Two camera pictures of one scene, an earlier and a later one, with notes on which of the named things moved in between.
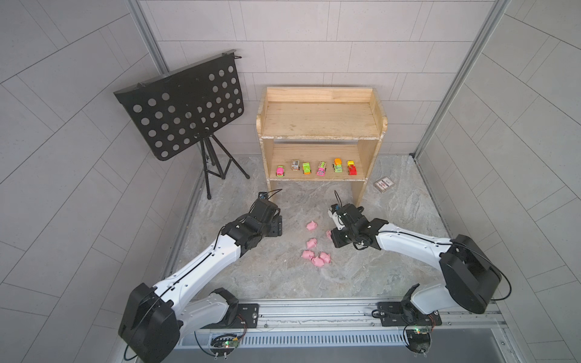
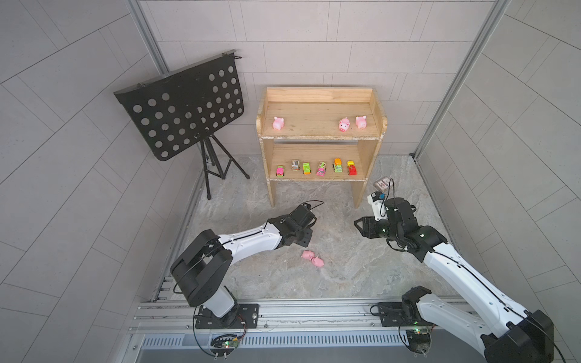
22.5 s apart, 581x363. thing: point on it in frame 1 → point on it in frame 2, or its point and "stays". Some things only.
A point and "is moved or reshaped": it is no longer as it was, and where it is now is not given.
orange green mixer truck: (337, 165) stays
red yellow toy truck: (352, 168) stays
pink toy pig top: (312, 226) is moved or reshaped
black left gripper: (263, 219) → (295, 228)
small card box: (383, 184) stays
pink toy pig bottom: (318, 262) stays
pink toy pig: (325, 257) → (343, 125)
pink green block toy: (321, 169) stays
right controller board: (418, 341) stays
